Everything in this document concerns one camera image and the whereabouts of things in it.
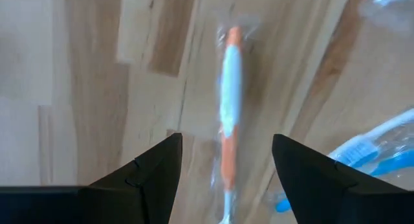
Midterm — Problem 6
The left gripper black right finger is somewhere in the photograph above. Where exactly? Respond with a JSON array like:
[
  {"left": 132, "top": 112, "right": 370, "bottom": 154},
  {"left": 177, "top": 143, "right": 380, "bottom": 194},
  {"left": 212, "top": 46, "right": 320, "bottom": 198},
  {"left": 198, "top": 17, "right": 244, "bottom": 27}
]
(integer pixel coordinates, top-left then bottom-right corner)
[{"left": 272, "top": 134, "right": 414, "bottom": 224}]

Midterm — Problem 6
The blue toothbrush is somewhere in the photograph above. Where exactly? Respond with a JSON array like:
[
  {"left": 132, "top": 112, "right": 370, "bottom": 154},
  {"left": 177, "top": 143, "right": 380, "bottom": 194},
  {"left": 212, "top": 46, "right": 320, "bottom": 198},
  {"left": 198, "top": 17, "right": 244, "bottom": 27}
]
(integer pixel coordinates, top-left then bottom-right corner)
[
  {"left": 328, "top": 107, "right": 414, "bottom": 169},
  {"left": 274, "top": 148, "right": 414, "bottom": 214}
]

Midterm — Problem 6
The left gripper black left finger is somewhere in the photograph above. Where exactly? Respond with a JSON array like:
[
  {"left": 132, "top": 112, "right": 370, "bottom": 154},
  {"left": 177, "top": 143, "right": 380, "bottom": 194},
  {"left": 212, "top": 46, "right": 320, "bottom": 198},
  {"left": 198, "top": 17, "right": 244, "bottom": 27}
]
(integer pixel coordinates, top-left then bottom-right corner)
[{"left": 0, "top": 132, "right": 183, "bottom": 224}]

